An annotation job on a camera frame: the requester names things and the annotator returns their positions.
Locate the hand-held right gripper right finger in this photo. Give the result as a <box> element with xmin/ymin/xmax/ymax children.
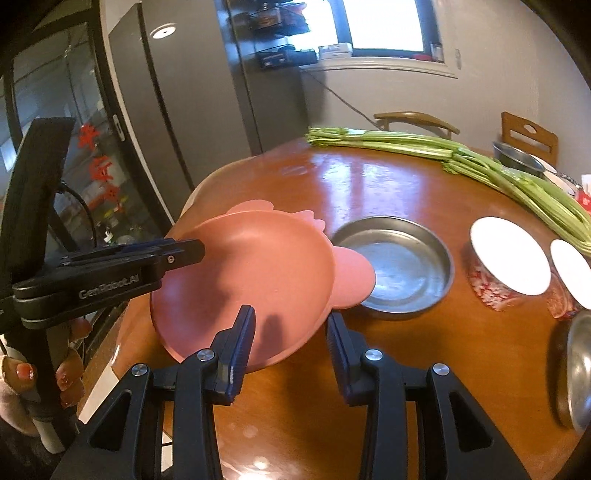
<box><xmin>325</xmin><ymin>311</ymin><xmax>532</xmax><ymax>480</ymax></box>

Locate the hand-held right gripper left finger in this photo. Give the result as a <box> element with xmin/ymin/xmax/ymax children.
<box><xmin>51</xmin><ymin>305</ymin><xmax>256</xmax><ymax>480</ymax></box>

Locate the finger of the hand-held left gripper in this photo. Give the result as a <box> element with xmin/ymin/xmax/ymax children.
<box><xmin>58</xmin><ymin>237</ymin><xmax>206</xmax><ymax>278</ymax></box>

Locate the round pink plate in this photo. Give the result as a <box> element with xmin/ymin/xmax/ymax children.
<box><xmin>150</xmin><ymin>210</ymin><xmax>335</xmax><ymax>374</ymax></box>

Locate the steel plate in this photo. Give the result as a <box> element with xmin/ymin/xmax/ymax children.
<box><xmin>330</xmin><ymin>216</ymin><xmax>455</xmax><ymax>321</ymax></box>

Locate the person's left hand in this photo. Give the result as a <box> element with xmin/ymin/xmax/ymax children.
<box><xmin>0</xmin><ymin>318</ymin><xmax>93</xmax><ymax>411</ymax></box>

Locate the grey refrigerator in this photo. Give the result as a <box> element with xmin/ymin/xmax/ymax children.
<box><xmin>102</xmin><ymin>0</ymin><xmax>309</xmax><ymax>209</ymax></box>

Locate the celery bunch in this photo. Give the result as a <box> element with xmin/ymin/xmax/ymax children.
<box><xmin>442</xmin><ymin>145</ymin><xmax>591</xmax><ymax>257</ymax></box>
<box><xmin>307</xmin><ymin>126</ymin><xmax>469</xmax><ymax>157</ymax></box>

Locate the wooden chair with curved back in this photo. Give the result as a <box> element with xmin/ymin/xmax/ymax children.
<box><xmin>374</xmin><ymin>111</ymin><xmax>461</xmax><ymax>140</ymax></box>

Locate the white box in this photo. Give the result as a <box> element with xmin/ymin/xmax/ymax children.
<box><xmin>318</xmin><ymin>42</ymin><xmax>354</xmax><ymax>60</ymax></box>

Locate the steel pot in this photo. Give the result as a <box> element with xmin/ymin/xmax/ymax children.
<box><xmin>492</xmin><ymin>141</ymin><xmax>548</xmax><ymax>179</ymax></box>

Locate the white plate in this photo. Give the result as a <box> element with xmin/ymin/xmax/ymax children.
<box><xmin>531</xmin><ymin>156</ymin><xmax>578</xmax><ymax>195</ymax></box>

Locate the wooden chair with cutout back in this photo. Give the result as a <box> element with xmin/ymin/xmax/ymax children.
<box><xmin>501</xmin><ymin>112</ymin><xmax>559</xmax><ymax>167</ymax></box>

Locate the red tissue box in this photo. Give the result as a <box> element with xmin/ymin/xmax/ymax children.
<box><xmin>574</xmin><ymin>173</ymin><xmax>591</xmax><ymax>209</ymax></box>

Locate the window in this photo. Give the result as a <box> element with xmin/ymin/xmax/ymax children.
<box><xmin>337</xmin><ymin>0</ymin><xmax>458</xmax><ymax>78</ymax></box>

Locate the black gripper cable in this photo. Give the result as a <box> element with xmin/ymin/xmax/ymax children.
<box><xmin>56</xmin><ymin>181</ymin><xmax>101</xmax><ymax>246</ymax></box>

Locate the black wall cable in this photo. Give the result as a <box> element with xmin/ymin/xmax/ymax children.
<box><xmin>302</xmin><ymin>68</ymin><xmax>376</xmax><ymax>120</ymax></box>

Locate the black wire rack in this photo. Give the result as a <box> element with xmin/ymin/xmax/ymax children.
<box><xmin>248</xmin><ymin>0</ymin><xmax>311</xmax><ymax>34</ymax></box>
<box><xmin>255</xmin><ymin>45</ymin><xmax>320</xmax><ymax>71</ymax></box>

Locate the glass door with black frame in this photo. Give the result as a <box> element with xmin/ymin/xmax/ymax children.
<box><xmin>0</xmin><ymin>0</ymin><xmax>178</xmax><ymax>259</ymax></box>

